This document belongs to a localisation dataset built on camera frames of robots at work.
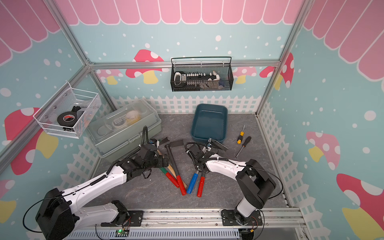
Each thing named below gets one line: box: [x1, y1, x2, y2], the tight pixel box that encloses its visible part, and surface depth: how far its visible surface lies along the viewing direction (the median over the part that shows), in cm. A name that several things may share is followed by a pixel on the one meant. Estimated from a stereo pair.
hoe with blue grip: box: [187, 169, 199, 194], surface depth 83 cm
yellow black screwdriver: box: [236, 125, 246, 145], surface depth 108 cm
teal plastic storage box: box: [190, 103, 228, 143], surface depth 115 cm
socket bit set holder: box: [173, 70, 221, 90], surface depth 89 cm
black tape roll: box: [57, 111, 78, 127], surface depth 71 cm
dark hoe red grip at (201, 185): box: [197, 172, 205, 198], surface depth 85 cm
